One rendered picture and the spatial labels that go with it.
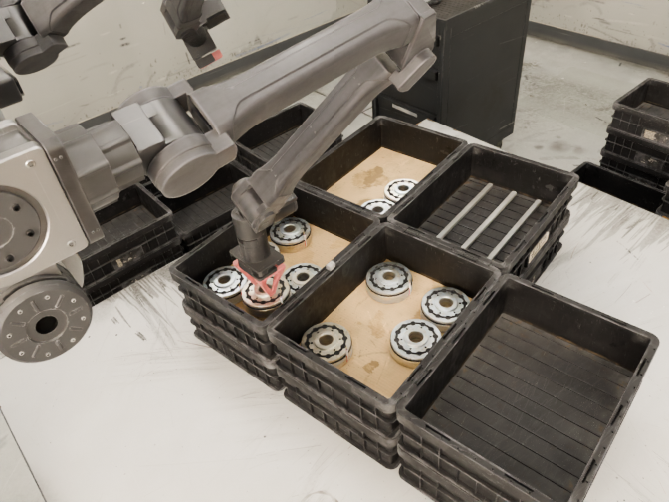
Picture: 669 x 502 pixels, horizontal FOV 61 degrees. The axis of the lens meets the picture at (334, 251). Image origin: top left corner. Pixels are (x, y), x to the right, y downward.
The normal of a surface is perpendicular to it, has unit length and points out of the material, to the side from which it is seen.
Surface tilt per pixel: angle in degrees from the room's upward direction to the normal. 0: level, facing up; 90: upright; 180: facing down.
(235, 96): 33
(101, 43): 90
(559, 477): 0
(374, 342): 0
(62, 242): 90
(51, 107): 90
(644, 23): 90
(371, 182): 0
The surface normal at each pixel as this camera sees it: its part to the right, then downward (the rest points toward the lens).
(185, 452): -0.08, -0.75
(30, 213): 0.66, 0.46
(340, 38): 0.15, -0.30
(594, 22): -0.75, 0.48
